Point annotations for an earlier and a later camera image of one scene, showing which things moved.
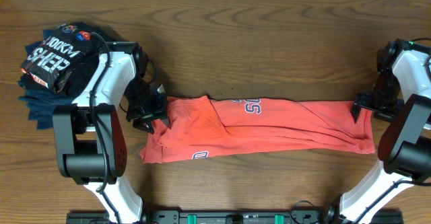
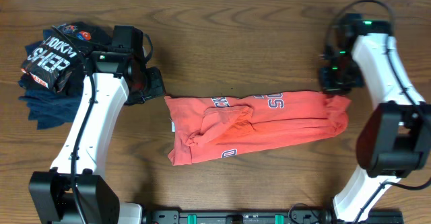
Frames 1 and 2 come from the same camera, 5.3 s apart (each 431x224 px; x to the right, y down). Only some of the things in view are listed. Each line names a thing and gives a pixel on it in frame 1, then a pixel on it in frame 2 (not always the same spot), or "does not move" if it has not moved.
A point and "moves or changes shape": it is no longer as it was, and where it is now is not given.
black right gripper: (364, 101) -> (328, 87)
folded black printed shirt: (64, 60) does not move
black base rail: (230, 217) does not move
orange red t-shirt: (199, 128) moves or changes shape
